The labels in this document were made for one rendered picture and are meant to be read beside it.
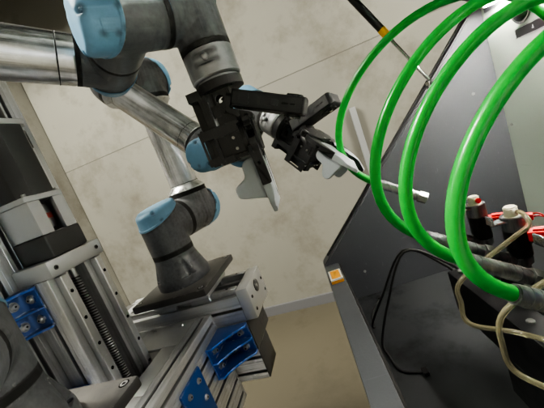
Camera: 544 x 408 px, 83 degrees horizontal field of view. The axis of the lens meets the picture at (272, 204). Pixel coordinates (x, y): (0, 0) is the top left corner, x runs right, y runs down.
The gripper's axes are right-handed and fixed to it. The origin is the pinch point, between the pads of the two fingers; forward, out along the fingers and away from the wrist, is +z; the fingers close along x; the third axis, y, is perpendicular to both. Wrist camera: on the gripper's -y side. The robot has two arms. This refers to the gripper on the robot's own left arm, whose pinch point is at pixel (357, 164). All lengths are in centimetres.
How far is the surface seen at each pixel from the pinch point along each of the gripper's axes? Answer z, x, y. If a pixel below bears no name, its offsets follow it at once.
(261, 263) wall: -68, -120, 143
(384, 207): 12.7, 17.9, -2.1
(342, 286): 11.0, -3.5, 26.1
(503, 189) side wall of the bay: 22.8, -39.7, -5.0
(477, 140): 17.8, 30.0, -14.6
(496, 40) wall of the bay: 1.6, -32.3, -32.2
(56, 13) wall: -276, -34, 41
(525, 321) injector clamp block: 33.6, 9.4, 2.2
